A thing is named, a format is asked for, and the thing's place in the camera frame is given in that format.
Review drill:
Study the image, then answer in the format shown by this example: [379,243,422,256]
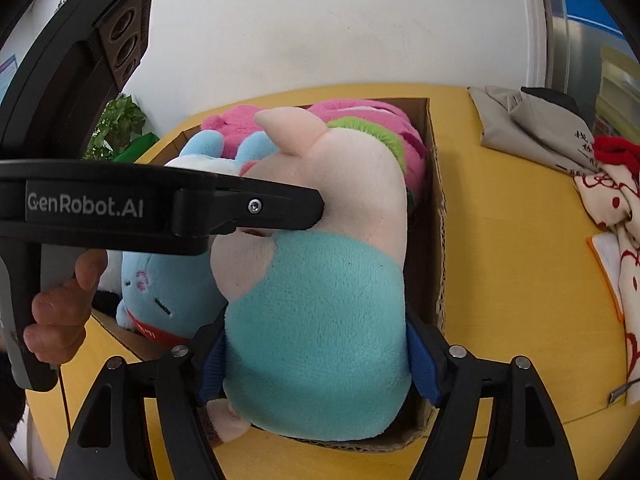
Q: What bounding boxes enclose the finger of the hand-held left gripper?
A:
[172,172,326,237]

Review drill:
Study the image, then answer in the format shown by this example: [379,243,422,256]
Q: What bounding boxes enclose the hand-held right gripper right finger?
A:
[406,317,571,480]

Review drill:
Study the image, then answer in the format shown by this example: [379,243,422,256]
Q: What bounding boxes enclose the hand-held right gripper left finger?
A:
[55,310,226,480]

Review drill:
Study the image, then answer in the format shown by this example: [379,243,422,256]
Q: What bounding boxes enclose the pig plush toy teal shirt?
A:
[207,106,413,443]

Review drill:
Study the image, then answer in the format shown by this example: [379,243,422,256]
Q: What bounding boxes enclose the brown cardboard box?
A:
[90,97,448,453]

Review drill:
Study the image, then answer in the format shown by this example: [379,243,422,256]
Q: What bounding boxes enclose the pink bear plush toy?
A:
[200,99,430,211]

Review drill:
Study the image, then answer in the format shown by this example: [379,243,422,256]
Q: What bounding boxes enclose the person's left forearm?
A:
[0,350,27,443]

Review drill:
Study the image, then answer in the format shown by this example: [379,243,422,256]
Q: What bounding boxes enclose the person's left hand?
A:
[22,250,108,368]

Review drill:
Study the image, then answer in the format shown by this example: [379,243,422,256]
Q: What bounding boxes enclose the green board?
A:
[112,132,160,163]

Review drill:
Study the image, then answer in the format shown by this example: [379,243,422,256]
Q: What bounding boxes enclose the large green potted plant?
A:
[82,94,147,161]

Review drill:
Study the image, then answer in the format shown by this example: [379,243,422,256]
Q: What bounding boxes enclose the light blue plush toy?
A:
[116,130,281,346]

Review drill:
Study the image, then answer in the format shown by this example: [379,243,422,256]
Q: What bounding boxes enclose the white paper orange edge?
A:
[586,232,626,321]

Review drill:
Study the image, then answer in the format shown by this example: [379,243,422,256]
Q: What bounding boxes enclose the grey folded garment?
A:
[467,85,598,176]

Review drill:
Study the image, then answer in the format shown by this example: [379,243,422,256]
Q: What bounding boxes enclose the red and white printed cloth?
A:
[572,135,640,386]

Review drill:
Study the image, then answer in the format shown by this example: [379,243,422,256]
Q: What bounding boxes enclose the black cloth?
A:
[520,86,583,111]

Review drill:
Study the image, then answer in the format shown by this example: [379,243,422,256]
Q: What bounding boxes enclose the blue door banner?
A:
[565,0,633,36]

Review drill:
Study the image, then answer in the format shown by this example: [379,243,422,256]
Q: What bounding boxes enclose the blue wall poster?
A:
[0,57,18,106]

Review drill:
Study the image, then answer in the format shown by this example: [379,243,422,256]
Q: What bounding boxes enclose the black cable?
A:
[575,377,640,418]

